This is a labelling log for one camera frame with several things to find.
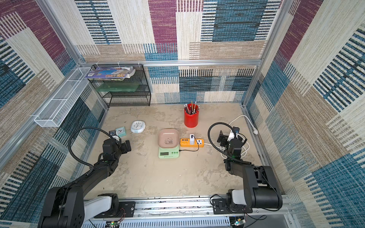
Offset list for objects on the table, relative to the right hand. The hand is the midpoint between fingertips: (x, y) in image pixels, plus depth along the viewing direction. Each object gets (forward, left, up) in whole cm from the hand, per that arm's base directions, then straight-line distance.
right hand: (229, 134), depth 91 cm
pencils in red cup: (+19, +23, +2) cm, 30 cm away
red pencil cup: (+15, +23, -3) cm, 28 cm away
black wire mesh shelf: (+23, +60, +17) cm, 67 cm away
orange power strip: (-2, +28, -6) cm, 29 cm away
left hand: (-4, +68, -1) cm, 68 cm away
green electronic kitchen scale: (-9, +38, -8) cm, 40 cm away
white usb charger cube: (-2, +23, -3) cm, 24 cm away
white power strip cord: (+10, -23, -11) cm, 28 cm away
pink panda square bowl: (+1, +39, -6) cm, 40 cm away
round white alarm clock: (+12, +62, -7) cm, 64 cm away
